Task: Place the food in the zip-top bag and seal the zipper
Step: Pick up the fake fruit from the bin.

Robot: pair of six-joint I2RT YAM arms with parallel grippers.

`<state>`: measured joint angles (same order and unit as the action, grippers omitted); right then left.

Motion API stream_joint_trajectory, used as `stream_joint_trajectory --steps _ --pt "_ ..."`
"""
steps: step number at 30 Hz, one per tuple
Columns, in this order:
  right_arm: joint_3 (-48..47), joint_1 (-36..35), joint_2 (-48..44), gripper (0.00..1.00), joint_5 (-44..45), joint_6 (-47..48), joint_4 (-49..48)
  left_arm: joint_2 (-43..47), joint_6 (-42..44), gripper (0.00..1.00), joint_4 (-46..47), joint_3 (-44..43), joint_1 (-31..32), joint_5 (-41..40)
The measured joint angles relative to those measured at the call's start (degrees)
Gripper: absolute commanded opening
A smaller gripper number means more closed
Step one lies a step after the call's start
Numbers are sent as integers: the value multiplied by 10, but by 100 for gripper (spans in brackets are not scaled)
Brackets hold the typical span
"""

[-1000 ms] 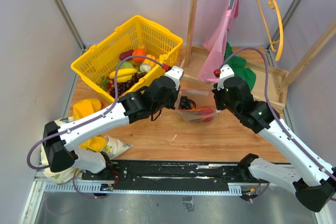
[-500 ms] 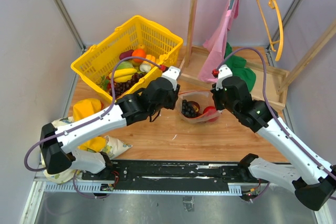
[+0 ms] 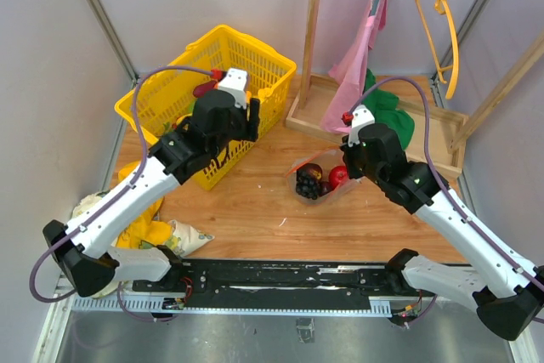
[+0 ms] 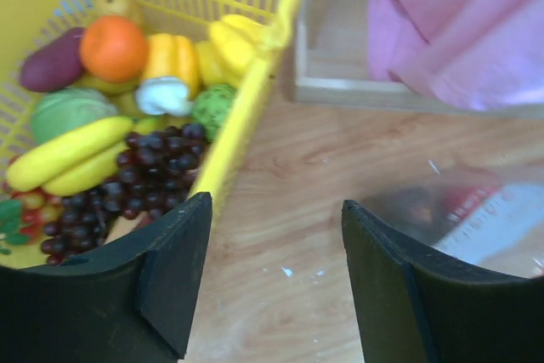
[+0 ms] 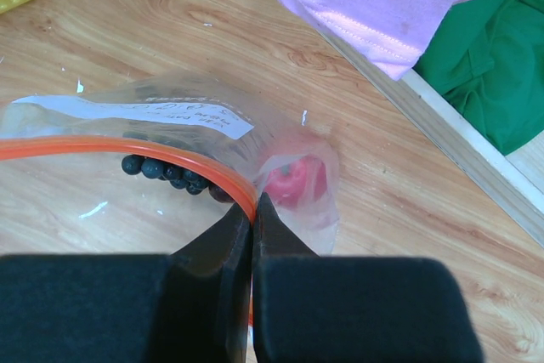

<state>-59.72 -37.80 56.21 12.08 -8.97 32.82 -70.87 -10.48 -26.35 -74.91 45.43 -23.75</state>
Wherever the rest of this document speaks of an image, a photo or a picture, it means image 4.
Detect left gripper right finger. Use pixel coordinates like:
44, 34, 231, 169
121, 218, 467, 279
342, 200, 543, 362

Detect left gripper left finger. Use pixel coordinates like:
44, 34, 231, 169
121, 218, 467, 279
1, 192, 212, 362

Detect clear zip top bag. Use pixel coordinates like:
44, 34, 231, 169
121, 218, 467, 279
361, 166, 543, 278

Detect dark grape bunch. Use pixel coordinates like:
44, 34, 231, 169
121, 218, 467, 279
41, 122, 208, 265

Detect red apple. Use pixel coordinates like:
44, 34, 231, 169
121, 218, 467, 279
442, 185, 500, 225

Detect cherry sprig with leaves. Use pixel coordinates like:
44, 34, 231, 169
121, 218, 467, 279
1, 178, 63, 258

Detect yellow banana bunch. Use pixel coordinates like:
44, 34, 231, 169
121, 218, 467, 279
6, 116, 161, 196

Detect green round fruit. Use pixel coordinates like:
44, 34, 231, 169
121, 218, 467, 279
30, 88, 118, 145

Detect white garlic bulb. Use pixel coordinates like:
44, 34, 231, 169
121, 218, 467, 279
134, 77, 193, 117

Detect green custard apple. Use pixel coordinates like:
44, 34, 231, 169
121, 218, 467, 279
191, 84, 237, 141

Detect orange mango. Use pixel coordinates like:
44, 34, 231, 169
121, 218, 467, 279
71, 73, 139, 96

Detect yellow bell pepper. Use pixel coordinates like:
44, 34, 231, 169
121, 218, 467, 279
195, 14, 265, 88
140, 33, 201, 100

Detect purple sweet potato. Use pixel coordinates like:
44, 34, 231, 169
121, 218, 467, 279
19, 27, 85, 93

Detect orange fruit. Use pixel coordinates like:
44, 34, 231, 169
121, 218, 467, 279
79, 15, 150, 83

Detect wooden clothes rack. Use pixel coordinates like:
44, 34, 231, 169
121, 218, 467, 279
292, 0, 544, 120

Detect pink shirt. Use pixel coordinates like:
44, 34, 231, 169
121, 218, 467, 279
365, 0, 544, 112

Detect yellow pear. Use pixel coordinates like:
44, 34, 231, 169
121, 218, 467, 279
94, 0, 145, 27

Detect yellow plastic basket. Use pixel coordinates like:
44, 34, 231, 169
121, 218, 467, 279
1, 0, 300, 269

